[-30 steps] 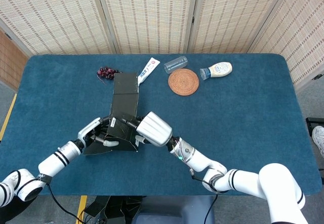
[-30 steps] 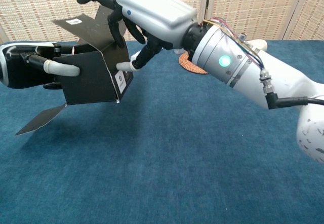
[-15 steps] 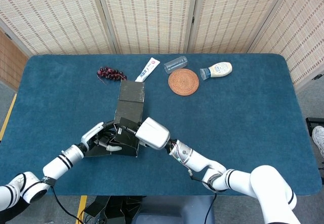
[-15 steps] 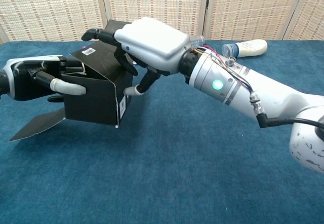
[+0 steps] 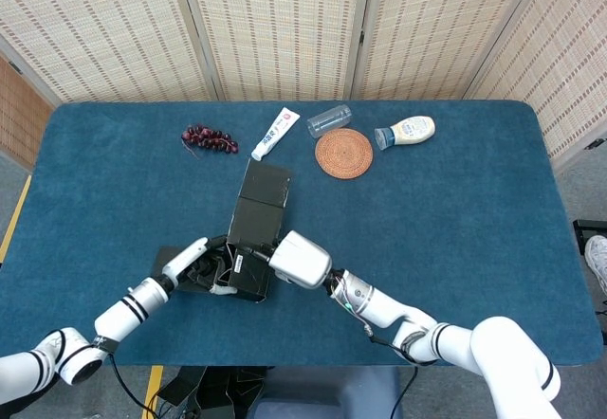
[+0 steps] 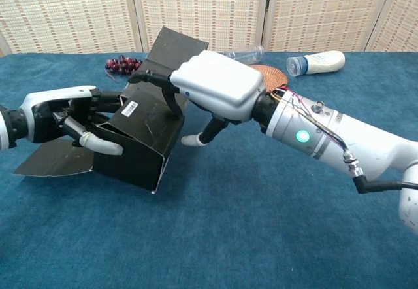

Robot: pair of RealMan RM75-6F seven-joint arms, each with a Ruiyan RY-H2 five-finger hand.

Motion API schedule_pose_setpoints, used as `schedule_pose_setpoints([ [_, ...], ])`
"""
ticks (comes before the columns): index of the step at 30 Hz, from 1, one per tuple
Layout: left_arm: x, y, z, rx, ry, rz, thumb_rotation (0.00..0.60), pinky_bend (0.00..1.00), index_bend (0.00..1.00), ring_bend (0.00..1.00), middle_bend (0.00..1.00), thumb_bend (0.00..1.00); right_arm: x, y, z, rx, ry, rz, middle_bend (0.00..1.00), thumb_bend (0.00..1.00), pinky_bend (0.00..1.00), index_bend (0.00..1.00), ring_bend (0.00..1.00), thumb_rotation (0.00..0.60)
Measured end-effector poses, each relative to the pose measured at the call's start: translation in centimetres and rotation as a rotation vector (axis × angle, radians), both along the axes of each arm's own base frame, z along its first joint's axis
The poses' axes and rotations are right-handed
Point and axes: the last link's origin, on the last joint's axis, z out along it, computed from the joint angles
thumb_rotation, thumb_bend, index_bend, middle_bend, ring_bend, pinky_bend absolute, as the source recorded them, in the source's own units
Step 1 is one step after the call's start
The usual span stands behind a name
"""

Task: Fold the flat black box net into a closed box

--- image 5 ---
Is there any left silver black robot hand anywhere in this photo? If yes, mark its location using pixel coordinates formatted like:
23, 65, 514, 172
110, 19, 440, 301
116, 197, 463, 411
159, 234, 239, 297

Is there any white toothpaste tube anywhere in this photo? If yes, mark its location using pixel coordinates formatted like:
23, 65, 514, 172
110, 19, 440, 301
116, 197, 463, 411
250, 106, 302, 162

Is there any black cardboard box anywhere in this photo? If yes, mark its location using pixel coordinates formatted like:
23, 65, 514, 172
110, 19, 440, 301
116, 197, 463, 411
150, 158, 293, 304

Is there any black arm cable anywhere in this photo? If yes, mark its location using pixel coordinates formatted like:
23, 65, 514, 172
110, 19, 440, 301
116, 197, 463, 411
331, 274, 419, 419
104, 340, 160, 419

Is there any brown woven screen panel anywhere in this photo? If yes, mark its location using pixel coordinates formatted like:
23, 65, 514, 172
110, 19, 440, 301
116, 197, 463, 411
0, 53, 54, 170

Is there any blue plush table cloth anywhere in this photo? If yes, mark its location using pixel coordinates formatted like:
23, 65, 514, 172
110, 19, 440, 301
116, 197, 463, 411
0, 100, 604, 368

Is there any blue padded seat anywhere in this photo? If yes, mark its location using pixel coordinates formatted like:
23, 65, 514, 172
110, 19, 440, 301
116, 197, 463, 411
246, 366, 404, 419

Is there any white sneaker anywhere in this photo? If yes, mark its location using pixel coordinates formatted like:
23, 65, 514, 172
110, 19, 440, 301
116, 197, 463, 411
583, 234, 607, 297

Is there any yellow floor tape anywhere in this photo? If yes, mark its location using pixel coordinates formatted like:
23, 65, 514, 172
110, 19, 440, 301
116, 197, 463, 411
141, 365, 165, 419
0, 174, 32, 264

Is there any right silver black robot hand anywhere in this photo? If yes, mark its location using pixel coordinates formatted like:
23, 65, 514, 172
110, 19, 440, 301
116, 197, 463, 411
246, 229, 333, 291

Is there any white mayonnaise bottle blue cap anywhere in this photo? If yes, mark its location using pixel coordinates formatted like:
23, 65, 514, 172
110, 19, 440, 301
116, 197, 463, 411
374, 115, 437, 152

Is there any beige woven folding screen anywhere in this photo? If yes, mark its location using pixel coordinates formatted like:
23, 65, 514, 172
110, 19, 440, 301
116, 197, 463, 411
0, 0, 607, 164

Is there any black cardboard pile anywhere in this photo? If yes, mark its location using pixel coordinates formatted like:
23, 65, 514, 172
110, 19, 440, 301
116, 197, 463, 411
156, 365, 276, 419

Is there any round woven rattan coaster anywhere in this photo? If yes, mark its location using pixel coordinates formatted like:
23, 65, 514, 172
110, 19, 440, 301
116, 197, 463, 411
314, 127, 375, 181

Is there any black metal stand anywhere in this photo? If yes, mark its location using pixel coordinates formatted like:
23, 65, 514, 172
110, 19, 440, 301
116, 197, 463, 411
572, 218, 607, 249

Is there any dark red grape bunch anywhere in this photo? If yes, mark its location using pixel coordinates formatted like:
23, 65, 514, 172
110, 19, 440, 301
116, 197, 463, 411
180, 123, 240, 158

